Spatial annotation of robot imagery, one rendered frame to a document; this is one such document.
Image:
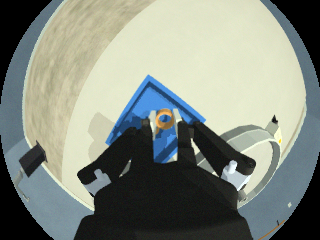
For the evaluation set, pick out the blue shallow tray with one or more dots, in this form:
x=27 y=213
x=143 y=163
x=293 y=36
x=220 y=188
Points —
x=146 y=98

